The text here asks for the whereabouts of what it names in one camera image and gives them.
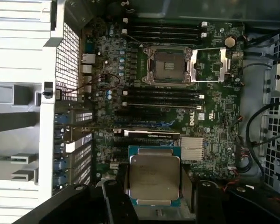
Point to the silver topped CPU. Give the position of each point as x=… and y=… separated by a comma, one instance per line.
x=154, y=175

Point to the grey parts rack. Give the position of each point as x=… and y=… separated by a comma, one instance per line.
x=21, y=119

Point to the green RAM stick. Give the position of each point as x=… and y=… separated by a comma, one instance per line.
x=0, y=158

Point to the CPU socket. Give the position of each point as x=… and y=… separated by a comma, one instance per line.
x=169, y=65

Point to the silver Ethernet port block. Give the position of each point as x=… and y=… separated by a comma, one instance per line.
x=88, y=58

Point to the black open PC case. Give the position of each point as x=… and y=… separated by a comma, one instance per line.
x=46, y=130

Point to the green Dell motherboard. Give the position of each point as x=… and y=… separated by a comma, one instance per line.
x=214, y=116

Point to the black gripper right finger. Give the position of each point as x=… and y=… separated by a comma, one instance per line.
x=210, y=203

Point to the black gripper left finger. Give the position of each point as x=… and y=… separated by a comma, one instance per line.
x=112, y=203

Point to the silver finned chipset heatsink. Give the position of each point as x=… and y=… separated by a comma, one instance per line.
x=192, y=149

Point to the round silver coin battery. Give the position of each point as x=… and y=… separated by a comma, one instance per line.
x=230, y=41

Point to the blue tabbed expansion slot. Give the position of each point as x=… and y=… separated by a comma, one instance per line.
x=142, y=124

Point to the metal socket cover frame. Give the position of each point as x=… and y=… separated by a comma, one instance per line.
x=223, y=65

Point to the black RAM slot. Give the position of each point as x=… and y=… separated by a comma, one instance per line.
x=163, y=22
x=163, y=91
x=163, y=28
x=163, y=34
x=163, y=101
x=163, y=106
x=163, y=40
x=163, y=96

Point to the black Nvidia graphics card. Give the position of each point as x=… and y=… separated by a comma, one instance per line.
x=149, y=135

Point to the perforated metal drive cage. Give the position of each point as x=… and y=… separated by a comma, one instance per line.
x=278, y=130

